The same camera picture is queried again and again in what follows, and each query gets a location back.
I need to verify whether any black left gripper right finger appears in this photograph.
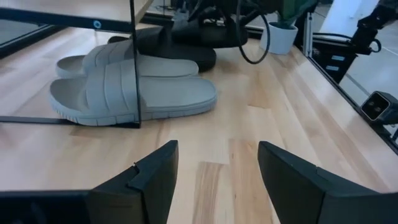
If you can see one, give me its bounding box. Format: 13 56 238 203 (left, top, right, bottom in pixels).
257 141 385 224

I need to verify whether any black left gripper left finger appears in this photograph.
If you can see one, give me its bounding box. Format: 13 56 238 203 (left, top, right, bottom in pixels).
88 139 180 224

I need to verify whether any black rubber slide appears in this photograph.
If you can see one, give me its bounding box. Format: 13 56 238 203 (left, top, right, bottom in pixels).
170 17 249 50
107 26 218 73

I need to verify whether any grey rubber slide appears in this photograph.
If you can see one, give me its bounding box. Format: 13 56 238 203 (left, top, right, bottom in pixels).
55 39 200 80
49 58 218 127

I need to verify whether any white plant pot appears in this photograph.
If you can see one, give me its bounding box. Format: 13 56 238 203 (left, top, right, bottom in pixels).
259 21 299 56

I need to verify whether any black equipment box with labels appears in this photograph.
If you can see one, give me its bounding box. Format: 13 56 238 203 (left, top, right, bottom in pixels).
312 32 359 84

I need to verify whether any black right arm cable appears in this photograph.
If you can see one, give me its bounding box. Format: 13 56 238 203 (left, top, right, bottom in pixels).
235 0 271 65

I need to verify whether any silver aluminium rig post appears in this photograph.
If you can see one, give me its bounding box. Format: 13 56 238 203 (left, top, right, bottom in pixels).
302 11 314 58

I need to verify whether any wooden shelf with black frame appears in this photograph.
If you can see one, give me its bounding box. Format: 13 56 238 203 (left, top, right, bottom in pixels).
0 0 155 129

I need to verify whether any table-level camera box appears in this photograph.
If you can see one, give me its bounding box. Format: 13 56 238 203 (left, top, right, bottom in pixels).
359 90 398 126

